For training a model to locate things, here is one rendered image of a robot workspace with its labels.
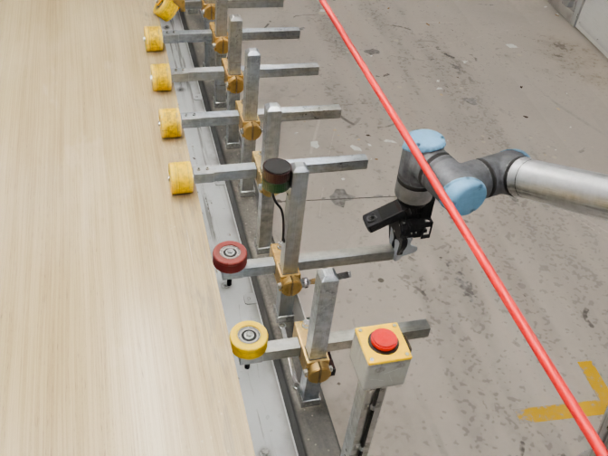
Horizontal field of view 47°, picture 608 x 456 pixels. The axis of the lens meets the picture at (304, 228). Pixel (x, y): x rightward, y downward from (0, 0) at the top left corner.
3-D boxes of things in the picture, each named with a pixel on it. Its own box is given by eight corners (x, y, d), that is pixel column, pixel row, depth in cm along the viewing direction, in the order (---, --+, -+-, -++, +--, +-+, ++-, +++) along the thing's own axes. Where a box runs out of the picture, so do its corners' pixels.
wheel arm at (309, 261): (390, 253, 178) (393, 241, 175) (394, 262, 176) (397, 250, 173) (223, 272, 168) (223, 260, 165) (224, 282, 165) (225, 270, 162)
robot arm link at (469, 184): (501, 176, 145) (464, 145, 153) (458, 189, 140) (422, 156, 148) (489, 211, 151) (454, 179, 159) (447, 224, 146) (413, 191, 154)
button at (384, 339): (390, 332, 107) (392, 325, 106) (399, 353, 104) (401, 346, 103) (365, 336, 106) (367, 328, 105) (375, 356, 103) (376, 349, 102)
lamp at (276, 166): (281, 232, 160) (288, 156, 145) (287, 249, 156) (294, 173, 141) (256, 235, 158) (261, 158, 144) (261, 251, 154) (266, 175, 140)
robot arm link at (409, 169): (422, 153, 147) (395, 128, 154) (413, 198, 156) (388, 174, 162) (457, 143, 151) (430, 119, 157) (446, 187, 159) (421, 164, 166)
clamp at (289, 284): (288, 256, 174) (289, 241, 171) (301, 295, 165) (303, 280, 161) (266, 258, 173) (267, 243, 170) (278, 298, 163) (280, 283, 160)
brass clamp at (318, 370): (316, 332, 157) (318, 318, 154) (332, 381, 147) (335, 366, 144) (289, 336, 155) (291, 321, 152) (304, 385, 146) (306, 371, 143)
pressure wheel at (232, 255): (242, 270, 172) (243, 236, 165) (248, 294, 167) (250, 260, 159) (210, 274, 170) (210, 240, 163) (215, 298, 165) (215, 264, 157)
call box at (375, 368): (388, 352, 113) (397, 321, 108) (403, 387, 108) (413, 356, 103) (347, 358, 111) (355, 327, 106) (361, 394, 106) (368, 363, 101)
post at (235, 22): (236, 148, 232) (240, 12, 200) (238, 155, 230) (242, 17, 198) (225, 149, 231) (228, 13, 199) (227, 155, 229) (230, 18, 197)
